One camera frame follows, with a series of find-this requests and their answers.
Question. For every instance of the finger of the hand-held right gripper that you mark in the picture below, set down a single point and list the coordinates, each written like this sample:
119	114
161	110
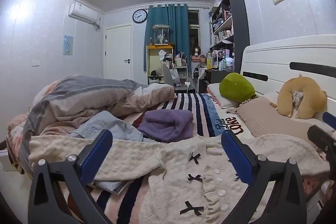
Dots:
329	120
321	140

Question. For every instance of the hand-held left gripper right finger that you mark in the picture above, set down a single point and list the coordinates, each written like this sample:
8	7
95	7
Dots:
237	157

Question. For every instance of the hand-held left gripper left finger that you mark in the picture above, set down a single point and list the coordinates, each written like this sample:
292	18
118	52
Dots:
95	155

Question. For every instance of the cream knit cardigan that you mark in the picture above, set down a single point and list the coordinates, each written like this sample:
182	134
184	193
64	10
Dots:
168	169

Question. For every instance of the yellow plush neck pillow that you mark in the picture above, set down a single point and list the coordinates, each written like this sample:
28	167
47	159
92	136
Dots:
311	98

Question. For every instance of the light blue garment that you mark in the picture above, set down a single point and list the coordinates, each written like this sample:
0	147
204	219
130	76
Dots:
110	124

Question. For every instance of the small grey plush toy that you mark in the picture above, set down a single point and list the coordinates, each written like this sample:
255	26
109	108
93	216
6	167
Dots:
298	98

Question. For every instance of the beige knit pillow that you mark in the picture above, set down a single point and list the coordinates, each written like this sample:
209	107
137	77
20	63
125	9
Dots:
267	119

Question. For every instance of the grey and pink duvet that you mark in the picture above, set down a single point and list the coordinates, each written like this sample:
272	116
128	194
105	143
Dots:
86	98

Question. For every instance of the white pillow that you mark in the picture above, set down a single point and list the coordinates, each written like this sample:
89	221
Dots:
214	92

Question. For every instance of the green plush pillow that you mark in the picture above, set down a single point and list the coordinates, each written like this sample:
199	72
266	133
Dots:
236	87

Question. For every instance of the folded purple sweater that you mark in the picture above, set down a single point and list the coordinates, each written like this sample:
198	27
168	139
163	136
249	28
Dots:
168	125

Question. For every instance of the dark desk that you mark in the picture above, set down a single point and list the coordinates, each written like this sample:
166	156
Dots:
210	77

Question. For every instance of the white bed headboard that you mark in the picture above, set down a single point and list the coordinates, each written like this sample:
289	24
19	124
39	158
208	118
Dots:
273	56

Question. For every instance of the white storage box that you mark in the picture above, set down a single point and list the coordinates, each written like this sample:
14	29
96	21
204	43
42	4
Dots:
6	161

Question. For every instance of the yellow bottle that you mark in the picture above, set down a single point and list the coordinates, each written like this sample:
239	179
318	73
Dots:
209	61

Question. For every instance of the white door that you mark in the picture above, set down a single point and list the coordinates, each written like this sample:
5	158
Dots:
118	52

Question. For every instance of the yellow shelf unit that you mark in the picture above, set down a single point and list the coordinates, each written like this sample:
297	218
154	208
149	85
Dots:
148	61

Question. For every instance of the mannequin head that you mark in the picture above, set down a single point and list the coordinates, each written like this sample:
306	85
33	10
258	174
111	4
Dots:
196	50

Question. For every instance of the dark bookshelf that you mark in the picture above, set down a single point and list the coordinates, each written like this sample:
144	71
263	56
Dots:
240	29

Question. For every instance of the window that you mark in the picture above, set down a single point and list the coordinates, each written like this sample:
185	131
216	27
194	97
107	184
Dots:
194	29

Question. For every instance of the glass display case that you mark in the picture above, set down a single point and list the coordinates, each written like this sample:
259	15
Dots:
161	34

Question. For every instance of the white air conditioner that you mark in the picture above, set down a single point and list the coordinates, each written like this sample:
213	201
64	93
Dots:
82	12

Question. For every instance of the teal curtain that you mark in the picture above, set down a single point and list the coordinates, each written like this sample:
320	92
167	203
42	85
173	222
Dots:
157	16

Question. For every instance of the white light switch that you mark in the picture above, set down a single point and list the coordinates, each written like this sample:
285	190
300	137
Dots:
35	63

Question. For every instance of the small blue wall poster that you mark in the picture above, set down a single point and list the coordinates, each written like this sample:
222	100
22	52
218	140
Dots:
68	45

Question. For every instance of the round wall clock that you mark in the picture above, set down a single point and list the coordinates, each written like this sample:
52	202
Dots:
140	16

